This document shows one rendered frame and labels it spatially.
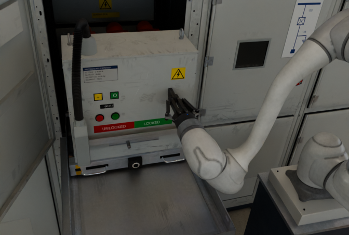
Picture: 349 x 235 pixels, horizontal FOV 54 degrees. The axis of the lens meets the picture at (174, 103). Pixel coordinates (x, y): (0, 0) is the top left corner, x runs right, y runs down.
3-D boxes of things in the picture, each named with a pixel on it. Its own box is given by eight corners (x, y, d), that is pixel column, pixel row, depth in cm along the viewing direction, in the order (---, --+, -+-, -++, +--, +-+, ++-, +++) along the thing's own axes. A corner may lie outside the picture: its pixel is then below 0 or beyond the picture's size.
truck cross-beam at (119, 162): (192, 157, 156) (193, 147, 153) (70, 176, 141) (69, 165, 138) (189, 149, 160) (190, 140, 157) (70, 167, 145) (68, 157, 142)
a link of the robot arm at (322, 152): (314, 159, 159) (327, 121, 147) (346, 186, 145) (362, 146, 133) (287, 169, 153) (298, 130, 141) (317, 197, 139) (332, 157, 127)
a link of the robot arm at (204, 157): (172, 139, 107) (192, 160, 115) (187, 174, 95) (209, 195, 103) (200, 119, 106) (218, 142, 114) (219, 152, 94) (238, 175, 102)
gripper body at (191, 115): (175, 138, 115) (168, 121, 123) (199, 134, 118) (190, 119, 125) (177, 120, 111) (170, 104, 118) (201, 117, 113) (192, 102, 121)
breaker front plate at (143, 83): (187, 150, 153) (199, 53, 126) (76, 167, 140) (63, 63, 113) (186, 148, 154) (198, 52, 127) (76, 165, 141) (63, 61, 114)
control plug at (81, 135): (91, 165, 128) (87, 129, 118) (78, 167, 127) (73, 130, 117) (89, 152, 134) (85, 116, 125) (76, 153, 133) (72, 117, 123)
